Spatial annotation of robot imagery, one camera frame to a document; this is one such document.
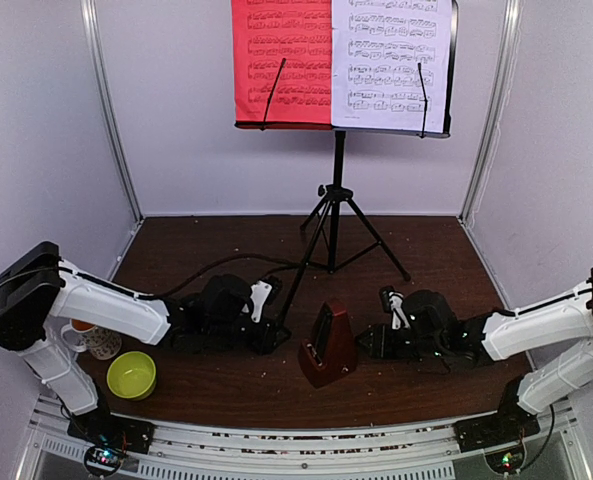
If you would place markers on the aluminium front rail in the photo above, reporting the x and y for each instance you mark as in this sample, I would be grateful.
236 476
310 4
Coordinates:
421 450

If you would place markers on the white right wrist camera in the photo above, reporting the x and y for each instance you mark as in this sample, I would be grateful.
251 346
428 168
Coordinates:
392 304

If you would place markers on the brown wooden metronome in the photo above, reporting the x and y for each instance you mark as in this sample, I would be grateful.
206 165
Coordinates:
329 353

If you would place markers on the black perforated music stand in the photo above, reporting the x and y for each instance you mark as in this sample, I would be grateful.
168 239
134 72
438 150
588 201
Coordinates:
323 221

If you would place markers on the patterned mug yellow inside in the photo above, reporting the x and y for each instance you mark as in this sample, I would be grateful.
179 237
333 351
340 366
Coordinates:
81 337

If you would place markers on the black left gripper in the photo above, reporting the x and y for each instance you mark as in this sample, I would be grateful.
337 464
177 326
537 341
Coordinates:
264 344

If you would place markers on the aluminium frame post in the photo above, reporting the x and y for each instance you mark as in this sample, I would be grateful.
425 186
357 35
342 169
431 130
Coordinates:
93 38
499 98

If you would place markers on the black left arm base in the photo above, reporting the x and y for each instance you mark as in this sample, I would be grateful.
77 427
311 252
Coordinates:
118 433

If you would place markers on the lime green bowl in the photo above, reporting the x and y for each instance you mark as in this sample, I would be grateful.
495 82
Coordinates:
132 376

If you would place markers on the white sheet music page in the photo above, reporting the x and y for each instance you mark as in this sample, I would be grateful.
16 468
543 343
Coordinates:
392 65

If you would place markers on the right aluminium frame post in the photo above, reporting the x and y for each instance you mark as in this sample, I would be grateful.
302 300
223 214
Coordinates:
499 98

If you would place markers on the left aluminium frame post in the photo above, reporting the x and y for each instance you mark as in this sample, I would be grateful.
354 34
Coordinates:
93 38

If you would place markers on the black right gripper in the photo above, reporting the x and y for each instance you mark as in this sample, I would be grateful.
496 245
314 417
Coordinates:
380 349

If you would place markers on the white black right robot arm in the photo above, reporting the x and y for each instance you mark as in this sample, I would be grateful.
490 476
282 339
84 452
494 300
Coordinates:
423 324

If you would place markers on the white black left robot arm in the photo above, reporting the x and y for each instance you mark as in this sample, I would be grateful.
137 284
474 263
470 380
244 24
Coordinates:
41 285

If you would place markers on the red sheet music page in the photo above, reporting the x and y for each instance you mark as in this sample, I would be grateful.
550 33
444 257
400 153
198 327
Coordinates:
282 53

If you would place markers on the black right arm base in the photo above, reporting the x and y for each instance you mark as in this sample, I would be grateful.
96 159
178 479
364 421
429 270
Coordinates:
509 424

